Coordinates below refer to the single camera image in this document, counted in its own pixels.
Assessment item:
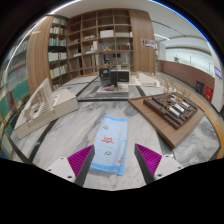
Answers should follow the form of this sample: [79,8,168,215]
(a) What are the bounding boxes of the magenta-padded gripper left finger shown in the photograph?
[46,144,96,187]

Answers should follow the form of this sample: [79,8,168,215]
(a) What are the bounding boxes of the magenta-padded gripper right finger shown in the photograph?
[133,143,185,185]

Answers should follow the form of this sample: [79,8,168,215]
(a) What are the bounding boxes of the light blue printed towel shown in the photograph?
[89,114,129,176]

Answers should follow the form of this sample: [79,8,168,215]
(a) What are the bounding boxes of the dark model on wooden board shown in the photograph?
[127,92,206,150]

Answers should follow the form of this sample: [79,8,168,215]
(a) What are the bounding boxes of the white slatted architectural model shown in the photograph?
[13,77,80,140]

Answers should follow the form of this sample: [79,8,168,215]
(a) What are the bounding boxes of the small white architectural model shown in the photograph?
[134,71,162,88]

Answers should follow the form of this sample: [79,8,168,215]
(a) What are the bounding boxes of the black box architectural model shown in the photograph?
[77,67,148,102]

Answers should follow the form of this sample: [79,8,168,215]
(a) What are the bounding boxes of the wooden shelf unit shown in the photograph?
[47,8,135,82]

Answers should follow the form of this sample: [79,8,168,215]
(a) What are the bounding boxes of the teal library bookshelf wall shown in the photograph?
[0,43,32,158]

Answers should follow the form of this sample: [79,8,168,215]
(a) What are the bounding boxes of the white wall poster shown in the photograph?
[141,37,157,50]

